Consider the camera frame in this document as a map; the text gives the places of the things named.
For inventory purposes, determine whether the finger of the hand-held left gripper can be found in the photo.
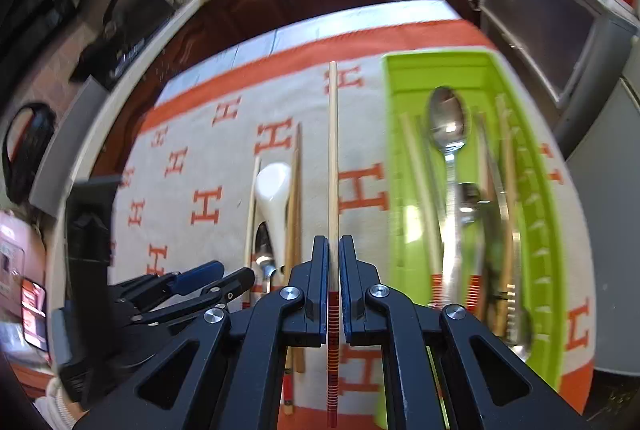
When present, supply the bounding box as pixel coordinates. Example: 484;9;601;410
112;261;225;305
132;269;256;326

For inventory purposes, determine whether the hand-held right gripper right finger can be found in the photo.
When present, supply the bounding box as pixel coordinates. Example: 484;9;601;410
339;235;591;430

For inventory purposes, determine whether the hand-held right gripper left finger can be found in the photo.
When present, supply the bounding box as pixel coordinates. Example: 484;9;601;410
75;235;329;430

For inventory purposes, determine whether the brown chopstick red striped end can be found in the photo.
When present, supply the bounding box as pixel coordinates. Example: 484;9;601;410
292;122;306;373
326;62;342;428
281;125;301;415

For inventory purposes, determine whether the large steel spoon patterned handle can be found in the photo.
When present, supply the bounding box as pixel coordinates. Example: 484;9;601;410
425;86;472;311

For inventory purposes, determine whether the green plastic utensil tray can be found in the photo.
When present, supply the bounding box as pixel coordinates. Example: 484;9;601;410
372;51;568;430

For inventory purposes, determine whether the person's left forearm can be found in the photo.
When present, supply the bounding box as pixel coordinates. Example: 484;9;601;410
32;380;88;430

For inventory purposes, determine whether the red packet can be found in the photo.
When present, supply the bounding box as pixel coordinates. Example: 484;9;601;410
20;277;48;353

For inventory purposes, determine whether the white ceramic spoon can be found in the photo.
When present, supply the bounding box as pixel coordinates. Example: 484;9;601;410
255;162;296;273

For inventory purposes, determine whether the black round bag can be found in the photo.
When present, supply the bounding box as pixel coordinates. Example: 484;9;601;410
1;102;56;205

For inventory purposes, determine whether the orange letter print blanket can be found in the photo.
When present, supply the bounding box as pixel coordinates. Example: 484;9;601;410
107;17;598;430

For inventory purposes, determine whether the black appliance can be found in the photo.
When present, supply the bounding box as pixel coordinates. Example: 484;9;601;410
70;0;176;90

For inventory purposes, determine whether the grey shelf cabinet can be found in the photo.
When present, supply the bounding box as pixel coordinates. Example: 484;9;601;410
472;0;638;155

